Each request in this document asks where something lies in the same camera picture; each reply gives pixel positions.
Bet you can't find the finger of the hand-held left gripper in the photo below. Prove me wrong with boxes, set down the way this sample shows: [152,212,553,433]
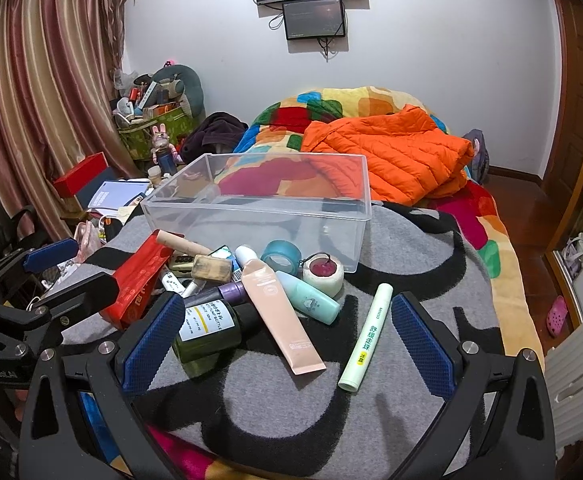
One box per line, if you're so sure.
[0,271,121,357]
[0,238,80,302]

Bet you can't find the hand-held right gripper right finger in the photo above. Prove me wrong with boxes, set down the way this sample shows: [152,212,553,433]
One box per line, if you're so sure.
[390,291,557,480]

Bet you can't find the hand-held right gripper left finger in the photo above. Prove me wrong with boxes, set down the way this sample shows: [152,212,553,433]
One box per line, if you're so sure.
[19,291,187,480]

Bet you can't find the red packet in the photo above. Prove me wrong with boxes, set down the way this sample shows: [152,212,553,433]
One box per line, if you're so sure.
[99,235,172,331]

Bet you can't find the dark green labelled bottle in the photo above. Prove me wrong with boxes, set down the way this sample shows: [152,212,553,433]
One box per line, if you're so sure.
[173,302,258,363]

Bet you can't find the light green tube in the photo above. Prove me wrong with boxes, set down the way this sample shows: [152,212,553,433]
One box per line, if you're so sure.
[338,283,393,392]

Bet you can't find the white printed tube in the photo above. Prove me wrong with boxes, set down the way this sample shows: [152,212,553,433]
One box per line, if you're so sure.
[160,270,207,298]

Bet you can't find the tan cardboard tube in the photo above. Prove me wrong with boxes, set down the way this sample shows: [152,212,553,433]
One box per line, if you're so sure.
[156,230,212,256]

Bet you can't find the small teal bottle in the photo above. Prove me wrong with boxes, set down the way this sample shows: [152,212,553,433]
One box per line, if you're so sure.
[275,271,342,326]

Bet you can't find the clear plastic storage box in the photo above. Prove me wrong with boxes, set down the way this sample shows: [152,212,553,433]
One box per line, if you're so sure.
[140,152,373,275]

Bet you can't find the beige cosmetic tube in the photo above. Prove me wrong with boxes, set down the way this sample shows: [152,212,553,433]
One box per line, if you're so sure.
[235,245,327,376]

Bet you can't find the pink bag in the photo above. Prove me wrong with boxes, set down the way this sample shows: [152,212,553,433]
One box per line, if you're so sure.
[74,220,103,263]

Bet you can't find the red box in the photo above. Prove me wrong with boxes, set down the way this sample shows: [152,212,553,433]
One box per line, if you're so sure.
[53,152,110,198]

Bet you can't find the blue notebook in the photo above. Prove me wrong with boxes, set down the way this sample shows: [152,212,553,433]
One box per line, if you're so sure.
[88,180,151,210]

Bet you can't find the purple bottle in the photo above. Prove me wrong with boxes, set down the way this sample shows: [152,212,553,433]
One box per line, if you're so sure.
[184,281,246,308]

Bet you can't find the brown compact case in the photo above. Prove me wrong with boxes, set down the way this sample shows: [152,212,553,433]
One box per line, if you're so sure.
[192,254,235,283]

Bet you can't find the white round candle jar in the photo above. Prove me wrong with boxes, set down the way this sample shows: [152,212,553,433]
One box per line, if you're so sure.
[302,255,345,296]

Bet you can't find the colourful patchwork blanket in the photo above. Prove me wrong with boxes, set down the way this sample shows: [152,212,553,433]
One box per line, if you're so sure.
[146,85,545,480]

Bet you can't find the pink clog shoe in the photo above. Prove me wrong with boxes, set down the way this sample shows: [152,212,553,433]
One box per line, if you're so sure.
[545,296,569,338]

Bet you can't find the green storage box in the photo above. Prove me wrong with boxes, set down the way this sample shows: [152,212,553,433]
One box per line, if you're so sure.
[118,110,200,161]

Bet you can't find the teal tape roll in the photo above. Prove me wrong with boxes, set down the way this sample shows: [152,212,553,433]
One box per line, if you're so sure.
[260,240,303,273]

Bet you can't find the pink rabbit toy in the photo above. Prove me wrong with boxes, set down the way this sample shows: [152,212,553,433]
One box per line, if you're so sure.
[150,124,178,171]

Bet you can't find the striped pink beige curtain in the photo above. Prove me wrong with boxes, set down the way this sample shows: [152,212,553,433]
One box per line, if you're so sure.
[0,0,137,241]

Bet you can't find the white shoes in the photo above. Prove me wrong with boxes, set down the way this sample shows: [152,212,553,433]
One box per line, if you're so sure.
[561,231,583,281]

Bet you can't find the orange puffer jacket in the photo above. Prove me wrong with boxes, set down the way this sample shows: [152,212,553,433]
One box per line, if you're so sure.
[300,104,475,206]

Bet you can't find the purple bag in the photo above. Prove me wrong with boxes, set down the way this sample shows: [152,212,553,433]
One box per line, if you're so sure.
[463,129,491,183]

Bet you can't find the dark clothes pile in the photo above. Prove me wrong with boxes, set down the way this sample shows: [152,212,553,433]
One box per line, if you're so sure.
[179,111,249,163]

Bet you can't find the wooden door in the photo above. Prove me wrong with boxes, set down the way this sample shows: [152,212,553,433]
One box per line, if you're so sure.
[536,0,583,321]

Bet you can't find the small wall screen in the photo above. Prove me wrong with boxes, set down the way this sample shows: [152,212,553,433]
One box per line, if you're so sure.
[282,0,347,41]

